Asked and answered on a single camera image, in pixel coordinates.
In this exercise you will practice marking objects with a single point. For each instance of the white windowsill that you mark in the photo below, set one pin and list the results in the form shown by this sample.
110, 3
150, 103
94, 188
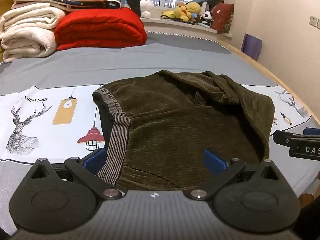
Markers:
175, 26

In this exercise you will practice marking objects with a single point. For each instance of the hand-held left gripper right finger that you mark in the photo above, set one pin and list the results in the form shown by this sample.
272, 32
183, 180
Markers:
214, 161

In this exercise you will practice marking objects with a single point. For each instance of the dark red cushion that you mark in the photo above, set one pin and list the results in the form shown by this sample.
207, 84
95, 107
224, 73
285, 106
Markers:
222, 17

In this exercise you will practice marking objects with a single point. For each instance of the panda plush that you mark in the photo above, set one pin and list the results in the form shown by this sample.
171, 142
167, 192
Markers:
207, 17

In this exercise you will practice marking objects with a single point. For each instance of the white folded garment dark trim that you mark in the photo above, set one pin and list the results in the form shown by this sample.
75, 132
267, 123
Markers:
82, 3

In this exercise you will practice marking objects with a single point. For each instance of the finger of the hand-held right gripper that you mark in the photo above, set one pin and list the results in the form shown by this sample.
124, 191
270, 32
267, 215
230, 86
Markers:
282, 137
312, 131

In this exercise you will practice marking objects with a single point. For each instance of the cream folded blanket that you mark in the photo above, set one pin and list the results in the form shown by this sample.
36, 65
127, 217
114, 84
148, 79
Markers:
27, 32

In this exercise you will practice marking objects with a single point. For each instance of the grey mattress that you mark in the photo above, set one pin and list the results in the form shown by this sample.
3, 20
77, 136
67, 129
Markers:
187, 40

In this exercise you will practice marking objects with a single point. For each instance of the yellow bear plush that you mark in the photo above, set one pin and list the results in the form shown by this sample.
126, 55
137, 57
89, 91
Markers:
181, 12
195, 7

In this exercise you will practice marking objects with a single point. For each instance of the red folded quilt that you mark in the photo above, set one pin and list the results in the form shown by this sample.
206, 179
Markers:
100, 27

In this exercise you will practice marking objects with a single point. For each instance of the purple board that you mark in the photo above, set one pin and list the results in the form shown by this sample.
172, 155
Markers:
252, 46

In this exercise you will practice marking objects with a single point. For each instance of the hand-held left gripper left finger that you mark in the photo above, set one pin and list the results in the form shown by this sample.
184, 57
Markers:
93, 161

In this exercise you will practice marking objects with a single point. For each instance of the white seal plush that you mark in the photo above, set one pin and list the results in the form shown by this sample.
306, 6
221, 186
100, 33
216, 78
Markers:
146, 7

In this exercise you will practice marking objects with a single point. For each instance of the wooden bed frame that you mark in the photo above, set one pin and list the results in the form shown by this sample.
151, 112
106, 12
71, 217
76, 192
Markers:
262, 66

